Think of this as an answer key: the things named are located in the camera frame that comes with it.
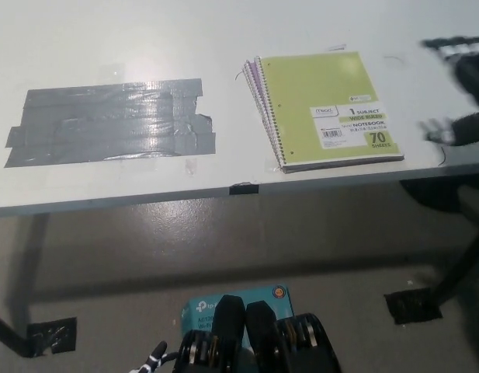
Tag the black robot body blocks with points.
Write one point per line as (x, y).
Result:
(266, 342)

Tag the purple spiral notebook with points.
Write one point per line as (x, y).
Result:
(254, 75)

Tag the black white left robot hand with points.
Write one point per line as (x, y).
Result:
(155, 359)

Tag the grey duct tape patch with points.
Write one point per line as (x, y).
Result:
(107, 124)

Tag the green Mead spiral notebook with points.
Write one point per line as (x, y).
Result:
(313, 81)

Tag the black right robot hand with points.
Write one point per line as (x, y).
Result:
(470, 77)

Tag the teal TP-Link box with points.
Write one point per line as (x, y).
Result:
(198, 311)

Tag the black floor tape patch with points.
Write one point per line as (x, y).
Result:
(412, 307)
(53, 336)

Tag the small black tape strip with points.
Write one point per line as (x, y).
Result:
(244, 189)

